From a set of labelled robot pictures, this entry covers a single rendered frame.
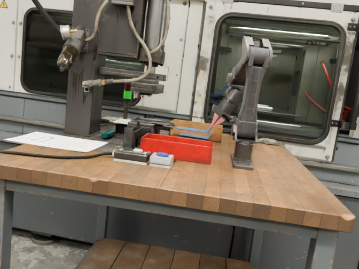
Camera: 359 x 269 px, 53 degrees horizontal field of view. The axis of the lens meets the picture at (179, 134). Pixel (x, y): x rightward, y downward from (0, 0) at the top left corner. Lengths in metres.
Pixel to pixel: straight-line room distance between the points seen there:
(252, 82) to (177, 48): 0.90
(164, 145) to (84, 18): 0.61
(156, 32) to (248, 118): 0.49
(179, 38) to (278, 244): 1.31
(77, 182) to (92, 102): 0.58
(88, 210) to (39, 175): 1.38
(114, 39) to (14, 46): 1.14
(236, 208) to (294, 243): 1.35
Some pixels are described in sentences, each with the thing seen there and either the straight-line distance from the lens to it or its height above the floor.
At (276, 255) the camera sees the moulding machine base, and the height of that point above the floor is 0.24.
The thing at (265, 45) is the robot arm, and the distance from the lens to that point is 1.34.
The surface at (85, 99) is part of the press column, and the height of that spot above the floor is 1.05.
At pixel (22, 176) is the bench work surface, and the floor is 0.87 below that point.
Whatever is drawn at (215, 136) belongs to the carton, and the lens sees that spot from 1.71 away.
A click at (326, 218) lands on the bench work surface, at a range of 0.96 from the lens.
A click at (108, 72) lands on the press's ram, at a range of 1.49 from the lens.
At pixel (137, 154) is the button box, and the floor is 0.93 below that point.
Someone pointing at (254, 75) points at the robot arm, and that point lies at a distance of 1.29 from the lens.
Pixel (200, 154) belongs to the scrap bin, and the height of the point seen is 0.93.
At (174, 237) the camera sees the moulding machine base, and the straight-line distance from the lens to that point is 2.27.
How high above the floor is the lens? 1.18
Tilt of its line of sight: 9 degrees down
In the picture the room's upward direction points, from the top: 7 degrees clockwise
